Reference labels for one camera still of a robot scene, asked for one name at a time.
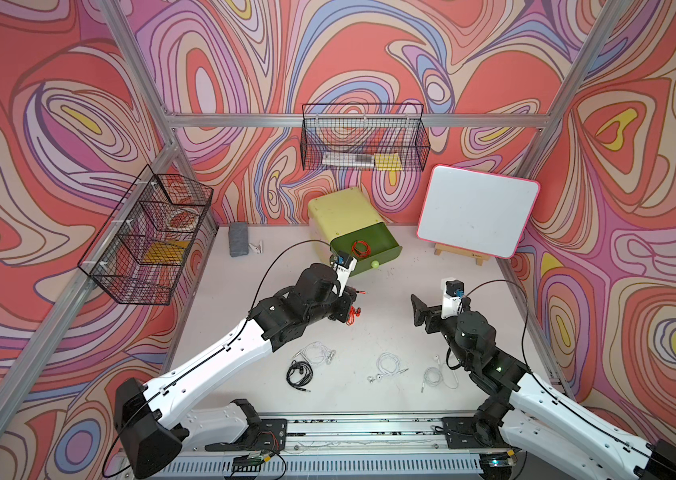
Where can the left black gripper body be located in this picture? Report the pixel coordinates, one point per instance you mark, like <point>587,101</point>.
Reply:
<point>339,307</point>

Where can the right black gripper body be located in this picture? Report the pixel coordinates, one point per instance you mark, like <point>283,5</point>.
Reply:
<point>435,323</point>

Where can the red earphones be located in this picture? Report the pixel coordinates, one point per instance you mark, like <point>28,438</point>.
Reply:
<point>355,311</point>
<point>361,249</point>

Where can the green yellow drawer cabinet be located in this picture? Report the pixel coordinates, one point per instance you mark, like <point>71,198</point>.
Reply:
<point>342,217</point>

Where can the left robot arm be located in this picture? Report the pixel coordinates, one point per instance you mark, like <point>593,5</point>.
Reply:
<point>155,420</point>

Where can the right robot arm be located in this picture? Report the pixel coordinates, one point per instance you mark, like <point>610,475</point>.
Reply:
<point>526,412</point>

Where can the white earphones left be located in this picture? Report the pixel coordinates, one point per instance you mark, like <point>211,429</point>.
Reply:
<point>315,354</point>

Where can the white earphones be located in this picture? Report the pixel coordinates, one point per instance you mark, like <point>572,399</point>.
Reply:
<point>388,365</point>
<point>439,375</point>
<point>315,354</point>

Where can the white earphones right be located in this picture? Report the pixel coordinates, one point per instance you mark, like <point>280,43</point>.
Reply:
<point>439,375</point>

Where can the white earphones middle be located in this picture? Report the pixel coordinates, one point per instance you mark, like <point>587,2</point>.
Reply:
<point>388,365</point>

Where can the black earphones front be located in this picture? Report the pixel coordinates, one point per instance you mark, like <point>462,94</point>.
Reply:
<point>299,375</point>

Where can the wooden whiteboard easel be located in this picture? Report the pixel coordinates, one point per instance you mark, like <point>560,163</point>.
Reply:
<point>480,258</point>

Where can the small white clip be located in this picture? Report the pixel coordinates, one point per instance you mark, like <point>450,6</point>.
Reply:
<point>258,248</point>

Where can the pink framed whiteboard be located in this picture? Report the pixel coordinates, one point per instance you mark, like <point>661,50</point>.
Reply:
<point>478,211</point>

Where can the grey whiteboard eraser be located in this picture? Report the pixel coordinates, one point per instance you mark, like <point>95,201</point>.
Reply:
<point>238,238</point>

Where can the yellow item in back basket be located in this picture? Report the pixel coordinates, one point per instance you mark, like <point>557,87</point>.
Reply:
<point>389,162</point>

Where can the yellow item in basket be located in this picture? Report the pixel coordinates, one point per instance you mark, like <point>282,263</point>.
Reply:
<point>389,162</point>
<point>170,252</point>

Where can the green circuit board right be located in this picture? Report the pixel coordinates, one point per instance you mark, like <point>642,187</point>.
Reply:
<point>497,460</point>

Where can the green circuit board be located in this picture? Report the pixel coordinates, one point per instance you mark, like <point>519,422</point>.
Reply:
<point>249,463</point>
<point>497,460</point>

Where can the green circuit board left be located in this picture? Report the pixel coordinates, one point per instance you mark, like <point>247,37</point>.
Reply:
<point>249,463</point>

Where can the yellow item in left basket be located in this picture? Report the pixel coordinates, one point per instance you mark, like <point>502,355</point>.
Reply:
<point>170,252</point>

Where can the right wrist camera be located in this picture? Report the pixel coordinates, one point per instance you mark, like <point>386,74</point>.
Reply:
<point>453,295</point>

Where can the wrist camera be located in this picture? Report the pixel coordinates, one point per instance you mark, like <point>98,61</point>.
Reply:
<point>453,295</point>
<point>343,264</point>

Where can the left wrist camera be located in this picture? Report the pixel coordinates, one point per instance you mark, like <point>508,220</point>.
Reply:
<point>343,264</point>

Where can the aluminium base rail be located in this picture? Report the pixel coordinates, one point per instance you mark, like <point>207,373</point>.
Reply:
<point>362,446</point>

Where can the back wire basket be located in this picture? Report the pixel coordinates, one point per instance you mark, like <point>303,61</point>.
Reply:
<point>346,135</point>

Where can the wire basket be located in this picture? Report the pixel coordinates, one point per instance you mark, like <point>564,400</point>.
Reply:
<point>156,207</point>
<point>346,135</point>

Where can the left wire basket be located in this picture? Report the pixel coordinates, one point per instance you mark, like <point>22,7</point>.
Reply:
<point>156,207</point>

